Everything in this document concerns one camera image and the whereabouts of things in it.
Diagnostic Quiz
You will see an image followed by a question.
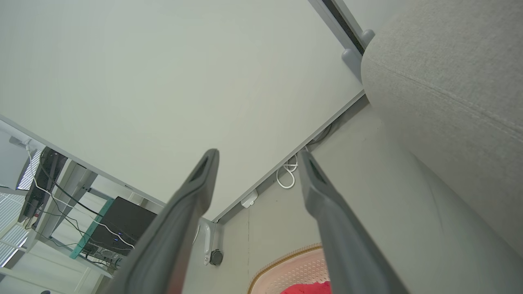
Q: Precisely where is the white power adapter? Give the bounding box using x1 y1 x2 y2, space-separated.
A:
240 190 259 209

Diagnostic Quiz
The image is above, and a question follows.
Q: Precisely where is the dark computer monitor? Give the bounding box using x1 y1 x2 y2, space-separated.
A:
18 147 68 223

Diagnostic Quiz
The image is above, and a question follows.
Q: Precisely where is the grey fabric sofa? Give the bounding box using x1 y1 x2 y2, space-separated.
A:
361 0 523 258

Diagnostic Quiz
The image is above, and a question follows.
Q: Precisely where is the long white desk cable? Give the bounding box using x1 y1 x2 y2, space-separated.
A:
25 144 135 249

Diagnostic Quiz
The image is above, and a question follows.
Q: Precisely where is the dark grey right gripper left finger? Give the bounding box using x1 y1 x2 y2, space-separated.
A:
100 149 220 294

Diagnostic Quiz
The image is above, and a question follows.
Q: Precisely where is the black computer tower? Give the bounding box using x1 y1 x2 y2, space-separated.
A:
84 196 158 256

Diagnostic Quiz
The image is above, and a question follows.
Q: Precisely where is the red and white garment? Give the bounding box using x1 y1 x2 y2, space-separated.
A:
280 281 332 294

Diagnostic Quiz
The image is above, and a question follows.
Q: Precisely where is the black floor cable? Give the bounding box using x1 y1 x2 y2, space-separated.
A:
306 122 342 147

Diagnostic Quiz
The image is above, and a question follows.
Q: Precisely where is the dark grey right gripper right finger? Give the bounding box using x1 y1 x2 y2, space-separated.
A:
297 149 410 294

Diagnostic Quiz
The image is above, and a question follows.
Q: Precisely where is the white looped cable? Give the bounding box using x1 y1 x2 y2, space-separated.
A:
276 154 299 189

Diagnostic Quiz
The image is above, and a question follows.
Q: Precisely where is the desk with teal leg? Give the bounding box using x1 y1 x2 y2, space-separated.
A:
36 158 123 278

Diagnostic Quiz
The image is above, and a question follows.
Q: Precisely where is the cream perforated laundry basket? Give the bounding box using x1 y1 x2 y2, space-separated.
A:
247 243 332 294

